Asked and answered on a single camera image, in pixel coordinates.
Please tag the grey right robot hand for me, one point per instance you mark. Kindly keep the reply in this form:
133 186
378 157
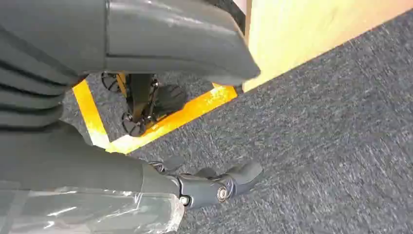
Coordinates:
180 35

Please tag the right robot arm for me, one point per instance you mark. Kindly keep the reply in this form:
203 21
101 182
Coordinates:
38 55

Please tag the black robot leg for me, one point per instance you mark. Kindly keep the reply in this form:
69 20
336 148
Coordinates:
142 97

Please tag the yellow floor tape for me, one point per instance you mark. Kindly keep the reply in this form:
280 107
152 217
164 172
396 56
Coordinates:
180 118

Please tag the pale wooden desk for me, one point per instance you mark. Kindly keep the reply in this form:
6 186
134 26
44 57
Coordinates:
290 32

